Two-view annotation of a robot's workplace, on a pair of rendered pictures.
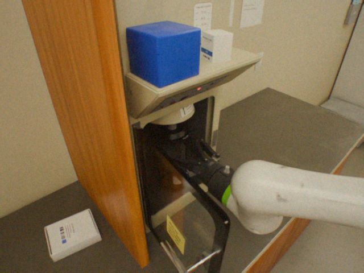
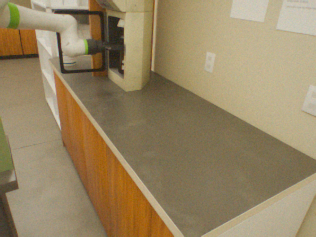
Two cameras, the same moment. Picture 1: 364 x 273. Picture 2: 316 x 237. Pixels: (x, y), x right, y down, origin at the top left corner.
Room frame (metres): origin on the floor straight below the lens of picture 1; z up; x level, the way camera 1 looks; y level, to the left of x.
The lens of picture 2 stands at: (1.08, -1.54, 1.51)
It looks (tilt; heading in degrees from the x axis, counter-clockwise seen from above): 27 degrees down; 98
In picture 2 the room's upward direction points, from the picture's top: 4 degrees clockwise
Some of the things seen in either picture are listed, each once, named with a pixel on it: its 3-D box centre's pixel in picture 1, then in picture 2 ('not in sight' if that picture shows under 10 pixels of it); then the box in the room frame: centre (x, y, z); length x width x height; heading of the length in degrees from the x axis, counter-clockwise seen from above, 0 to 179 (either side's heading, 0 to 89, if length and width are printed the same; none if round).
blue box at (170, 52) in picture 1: (163, 52); not in sight; (0.47, 0.03, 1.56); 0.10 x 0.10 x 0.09; 41
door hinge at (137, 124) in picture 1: (144, 183); (106, 42); (0.47, 0.10, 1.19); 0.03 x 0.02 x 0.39; 131
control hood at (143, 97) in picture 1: (199, 83); (105, 0); (0.53, -0.05, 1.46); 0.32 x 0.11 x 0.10; 131
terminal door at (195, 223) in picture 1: (174, 226); (82, 43); (0.34, 0.01, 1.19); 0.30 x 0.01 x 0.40; 33
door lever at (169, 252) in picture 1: (181, 255); not in sight; (0.26, 0.00, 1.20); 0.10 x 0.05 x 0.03; 33
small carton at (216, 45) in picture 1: (216, 45); not in sight; (0.56, -0.08, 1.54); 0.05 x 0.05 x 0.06; 26
